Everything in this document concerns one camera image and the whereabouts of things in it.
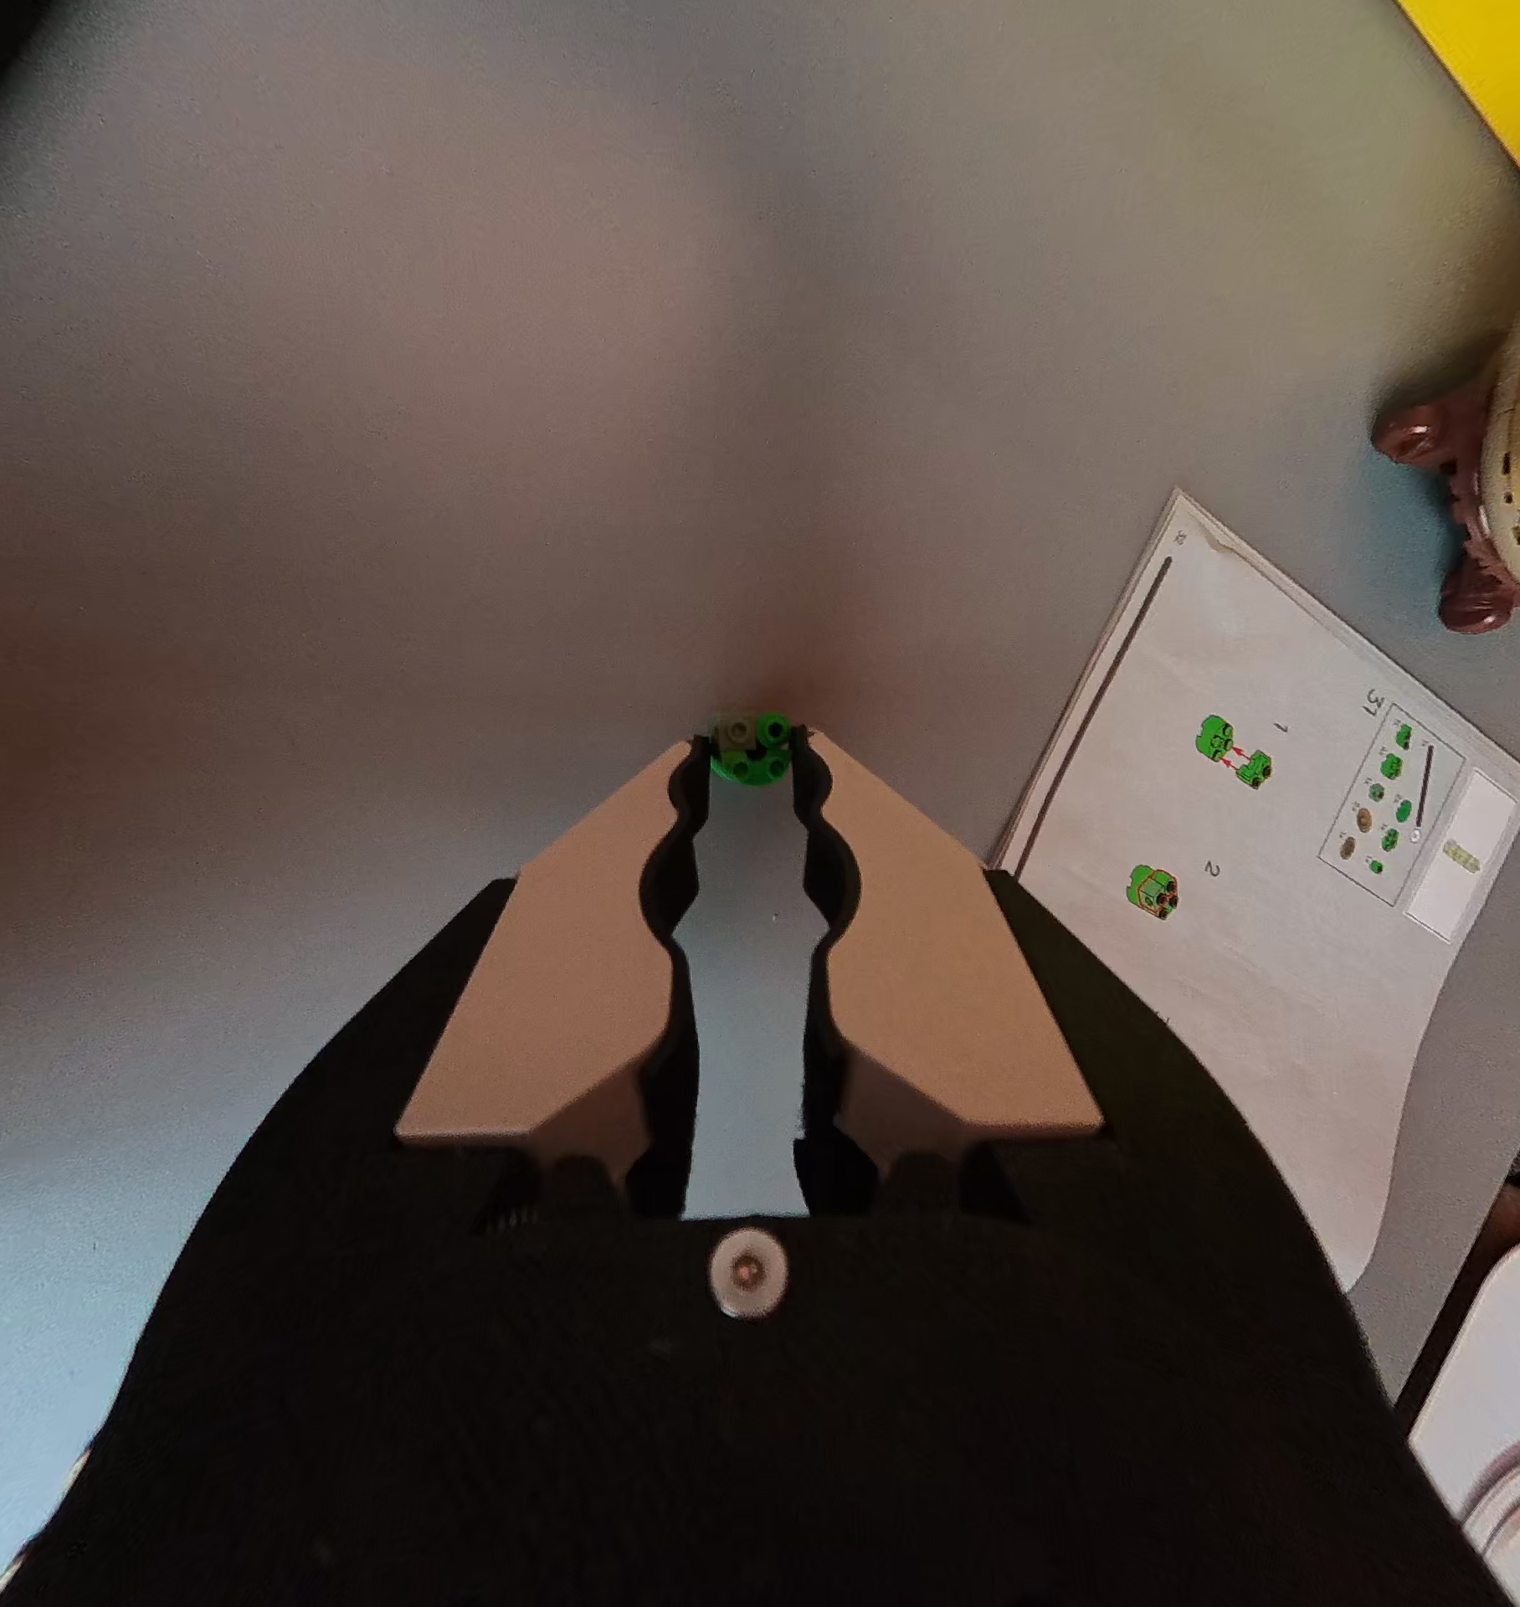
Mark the white chair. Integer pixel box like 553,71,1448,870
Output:
1406,1235,1520,1607

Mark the green round toy brick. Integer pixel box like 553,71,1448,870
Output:
707,709,794,787

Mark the grey desk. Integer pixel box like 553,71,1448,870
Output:
0,0,1520,1607

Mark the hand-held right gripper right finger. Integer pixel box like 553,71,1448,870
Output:
787,726,1108,1216

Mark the open instruction booklet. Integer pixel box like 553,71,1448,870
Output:
989,486,1520,1295

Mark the stack of yellow bins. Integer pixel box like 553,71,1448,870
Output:
1390,0,1520,229

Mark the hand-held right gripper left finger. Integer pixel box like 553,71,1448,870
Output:
395,738,714,1216

